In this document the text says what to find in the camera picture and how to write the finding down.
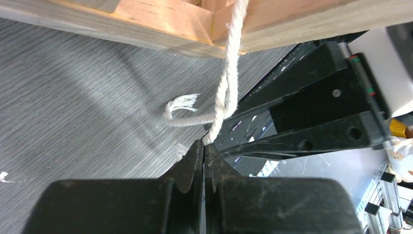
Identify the pink unicorn print cushion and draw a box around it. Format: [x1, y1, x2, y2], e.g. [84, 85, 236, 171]
[164, 0, 249, 145]

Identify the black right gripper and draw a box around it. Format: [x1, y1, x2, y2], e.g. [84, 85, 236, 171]
[219, 41, 390, 159]

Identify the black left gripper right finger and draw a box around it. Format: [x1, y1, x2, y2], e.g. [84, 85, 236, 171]
[204, 144, 362, 234]

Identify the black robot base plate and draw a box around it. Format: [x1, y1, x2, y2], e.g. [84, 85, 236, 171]
[215, 42, 316, 177]

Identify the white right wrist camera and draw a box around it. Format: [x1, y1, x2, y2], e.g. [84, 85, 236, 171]
[348, 28, 413, 117]

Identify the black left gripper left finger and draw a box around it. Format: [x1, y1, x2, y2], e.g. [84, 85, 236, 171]
[23, 140, 204, 234]

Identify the wooden slatted pet bed frame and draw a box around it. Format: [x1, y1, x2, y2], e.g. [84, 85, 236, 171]
[0, 0, 413, 58]

